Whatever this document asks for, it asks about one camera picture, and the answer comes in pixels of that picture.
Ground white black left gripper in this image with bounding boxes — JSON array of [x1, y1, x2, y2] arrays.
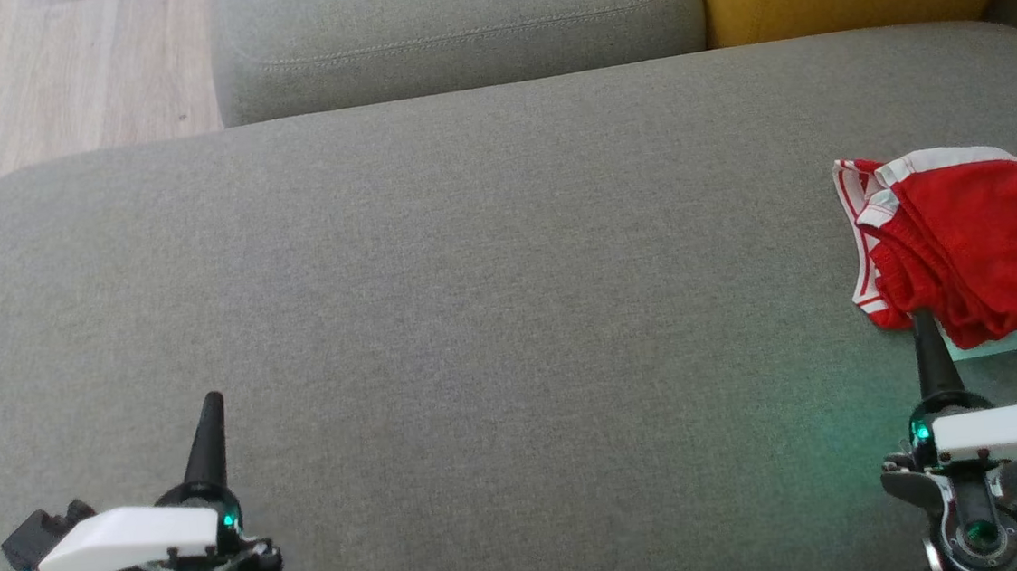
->
[[24, 387, 286, 571]]

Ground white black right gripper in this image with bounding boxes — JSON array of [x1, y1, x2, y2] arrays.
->
[[867, 301, 1017, 571]]

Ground red shorts with white hems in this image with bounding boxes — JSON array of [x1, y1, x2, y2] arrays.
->
[[851, 141, 1017, 360]]

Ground grey sofa back cushion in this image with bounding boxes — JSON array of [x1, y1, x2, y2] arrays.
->
[[205, 0, 713, 130]]

